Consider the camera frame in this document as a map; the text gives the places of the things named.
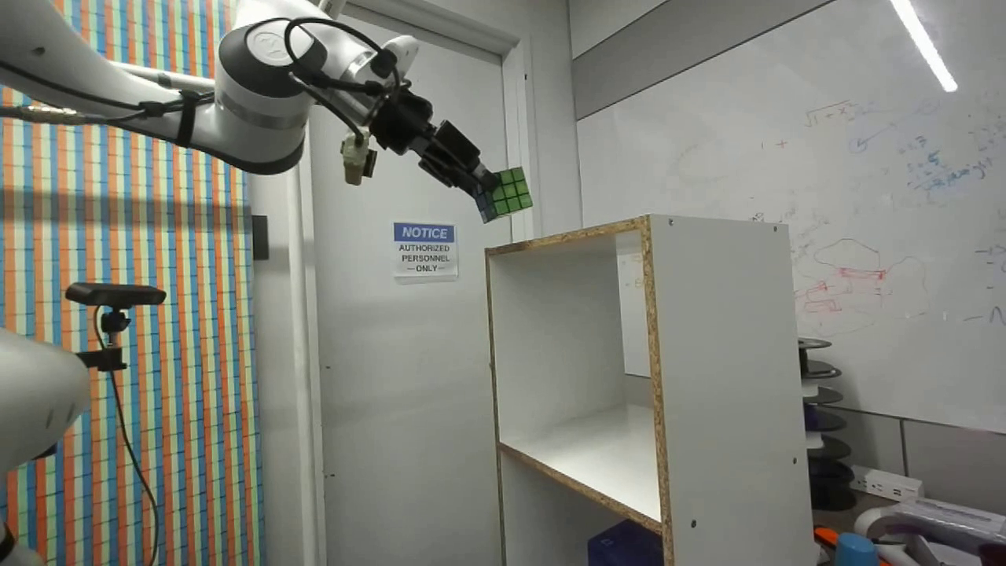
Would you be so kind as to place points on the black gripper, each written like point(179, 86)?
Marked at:
point(406, 121)

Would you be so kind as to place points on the multicoloured Rubik's cube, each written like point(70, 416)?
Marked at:
point(508, 192)

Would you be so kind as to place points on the white wooden shelf unit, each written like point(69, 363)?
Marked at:
point(725, 388)

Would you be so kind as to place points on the blue and white notice sign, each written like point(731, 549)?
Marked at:
point(427, 249)

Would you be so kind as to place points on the white door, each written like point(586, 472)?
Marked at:
point(399, 420)

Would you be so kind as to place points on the whiteboard with scribbles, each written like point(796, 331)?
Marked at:
point(838, 262)

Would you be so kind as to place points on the dark blue box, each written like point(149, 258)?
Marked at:
point(624, 549)

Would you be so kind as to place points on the stack of black spools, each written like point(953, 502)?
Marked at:
point(826, 420)

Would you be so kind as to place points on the white power strip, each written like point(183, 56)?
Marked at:
point(887, 486)

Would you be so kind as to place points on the blue and orange object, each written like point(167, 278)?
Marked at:
point(849, 551)

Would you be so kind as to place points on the grey and white device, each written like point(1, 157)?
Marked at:
point(932, 519)

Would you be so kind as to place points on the wrist camera on tan mount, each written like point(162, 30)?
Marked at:
point(356, 157)

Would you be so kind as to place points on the small black wall box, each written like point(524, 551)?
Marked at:
point(258, 236)

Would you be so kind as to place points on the colourful striped wall panel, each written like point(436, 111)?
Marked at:
point(179, 398)

